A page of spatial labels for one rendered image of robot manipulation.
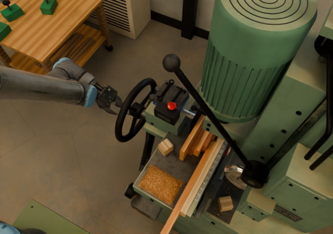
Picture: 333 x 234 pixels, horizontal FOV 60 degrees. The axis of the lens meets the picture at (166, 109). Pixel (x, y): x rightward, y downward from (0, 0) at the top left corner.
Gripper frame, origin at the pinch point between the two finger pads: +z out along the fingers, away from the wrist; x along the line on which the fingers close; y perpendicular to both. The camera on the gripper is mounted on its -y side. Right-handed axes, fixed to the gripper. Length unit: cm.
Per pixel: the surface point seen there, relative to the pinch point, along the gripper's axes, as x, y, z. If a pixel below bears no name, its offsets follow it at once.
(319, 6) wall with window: 127, 12, 56
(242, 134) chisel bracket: -4, 53, 33
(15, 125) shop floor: -20, -96, -63
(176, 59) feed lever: -15, 80, 5
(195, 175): -17, 38, 31
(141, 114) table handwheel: -2.6, 16.3, 5.6
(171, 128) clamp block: -6.7, 32.1, 16.8
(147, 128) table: -8.3, 23.1, 10.2
